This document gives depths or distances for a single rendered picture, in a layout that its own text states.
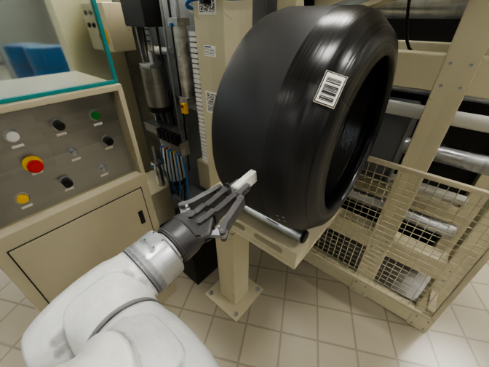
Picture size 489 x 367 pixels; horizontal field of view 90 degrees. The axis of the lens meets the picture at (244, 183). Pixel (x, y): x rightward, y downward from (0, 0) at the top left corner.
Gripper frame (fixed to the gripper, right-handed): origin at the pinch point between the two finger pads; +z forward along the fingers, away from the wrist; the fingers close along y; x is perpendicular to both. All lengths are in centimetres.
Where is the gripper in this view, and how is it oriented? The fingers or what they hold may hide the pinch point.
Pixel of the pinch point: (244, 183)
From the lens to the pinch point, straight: 53.5
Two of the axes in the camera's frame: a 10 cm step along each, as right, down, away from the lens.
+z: 6.4, -5.5, 5.4
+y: -7.7, -3.6, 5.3
